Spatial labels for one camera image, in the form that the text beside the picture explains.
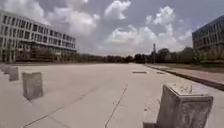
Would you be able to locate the pale paved plaza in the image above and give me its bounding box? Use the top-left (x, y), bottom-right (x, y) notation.
top-left (0, 62), bottom-right (224, 128)

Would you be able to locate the tall thin tower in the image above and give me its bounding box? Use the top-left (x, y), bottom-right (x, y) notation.
top-left (152, 43), bottom-right (157, 64)

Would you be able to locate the row of trees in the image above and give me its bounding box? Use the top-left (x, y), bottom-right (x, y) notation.
top-left (76, 46), bottom-right (224, 65)

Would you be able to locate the white multi-storey building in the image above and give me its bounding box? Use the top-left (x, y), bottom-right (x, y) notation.
top-left (0, 9), bottom-right (78, 64)

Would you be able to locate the row of concrete bollards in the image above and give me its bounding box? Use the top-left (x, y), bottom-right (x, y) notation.
top-left (0, 63), bottom-right (214, 128)

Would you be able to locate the raised paved platform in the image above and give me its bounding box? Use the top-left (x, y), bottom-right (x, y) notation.
top-left (144, 63), bottom-right (224, 92)

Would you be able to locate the dark multi-storey building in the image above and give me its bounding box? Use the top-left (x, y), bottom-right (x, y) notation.
top-left (191, 14), bottom-right (224, 53)

